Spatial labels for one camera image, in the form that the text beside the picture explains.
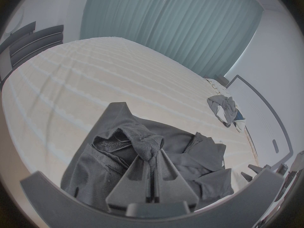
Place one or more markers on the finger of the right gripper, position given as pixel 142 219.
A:
pixel 247 176
pixel 256 168

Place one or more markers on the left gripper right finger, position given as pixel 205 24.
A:
pixel 173 189

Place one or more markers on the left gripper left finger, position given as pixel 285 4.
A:
pixel 133 189

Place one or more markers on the black T-shirt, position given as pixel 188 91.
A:
pixel 99 163

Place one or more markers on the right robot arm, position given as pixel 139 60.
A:
pixel 282 168

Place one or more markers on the pile of clothes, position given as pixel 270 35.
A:
pixel 223 106

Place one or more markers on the bed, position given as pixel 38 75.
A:
pixel 106 75

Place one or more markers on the blue and white garment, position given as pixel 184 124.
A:
pixel 239 123

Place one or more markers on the white printed pillow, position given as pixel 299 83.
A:
pixel 215 82

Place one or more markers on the grey bedside table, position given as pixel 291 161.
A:
pixel 222 78

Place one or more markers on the blue-green curtain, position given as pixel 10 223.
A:
pixel 178 25

